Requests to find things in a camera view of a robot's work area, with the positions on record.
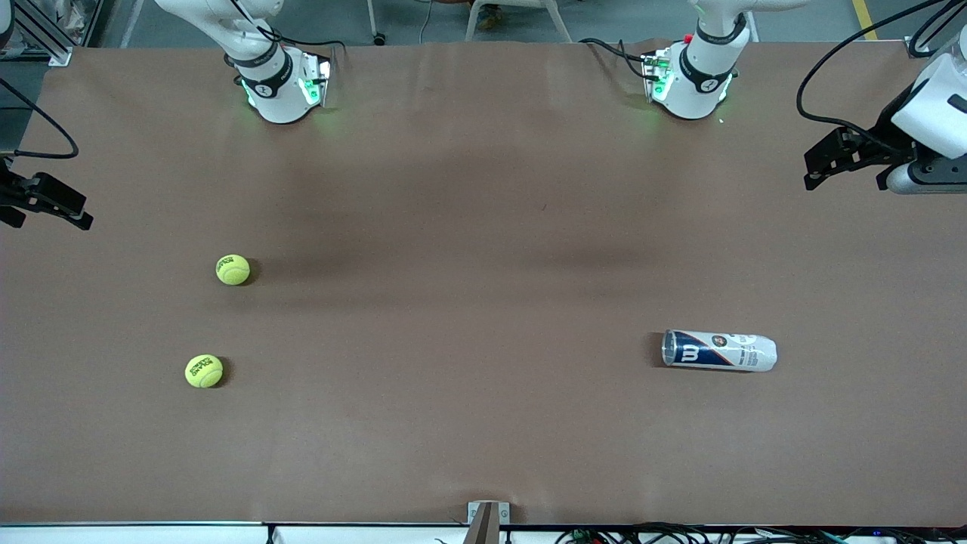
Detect white stool legs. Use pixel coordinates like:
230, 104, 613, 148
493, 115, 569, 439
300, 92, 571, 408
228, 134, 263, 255
464, 0, 573, 43

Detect tangled black cables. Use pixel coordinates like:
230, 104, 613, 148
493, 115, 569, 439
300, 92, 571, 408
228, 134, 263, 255
555, 521, 967, 544

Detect Wilson tennis ball can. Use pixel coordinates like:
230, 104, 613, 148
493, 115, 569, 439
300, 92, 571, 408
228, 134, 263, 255
661, 329, 778, 372

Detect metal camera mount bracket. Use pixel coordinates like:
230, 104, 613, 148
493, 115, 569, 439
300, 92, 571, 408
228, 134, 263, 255
462, 501, 511, 544

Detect aluminium frame profile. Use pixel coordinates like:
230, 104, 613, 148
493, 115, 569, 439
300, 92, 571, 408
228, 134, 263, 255
9, 0, 73, 67

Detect brown table cover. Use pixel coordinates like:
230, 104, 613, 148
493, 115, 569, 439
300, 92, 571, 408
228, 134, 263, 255
0, 38, 967, 527

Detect yellow tennis ball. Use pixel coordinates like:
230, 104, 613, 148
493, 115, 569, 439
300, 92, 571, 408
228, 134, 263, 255
215, 254, 251, 286
185, 354, 224, 389

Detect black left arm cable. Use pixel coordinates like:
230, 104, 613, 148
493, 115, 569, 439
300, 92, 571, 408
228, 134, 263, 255
796, 0, 967, 137

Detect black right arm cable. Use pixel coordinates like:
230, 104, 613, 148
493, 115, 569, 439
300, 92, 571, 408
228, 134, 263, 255
0, 76, 81, 160

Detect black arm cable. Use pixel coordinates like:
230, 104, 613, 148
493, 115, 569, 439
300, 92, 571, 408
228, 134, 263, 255
0, 76, 81, 160
796, 0, 967, 137

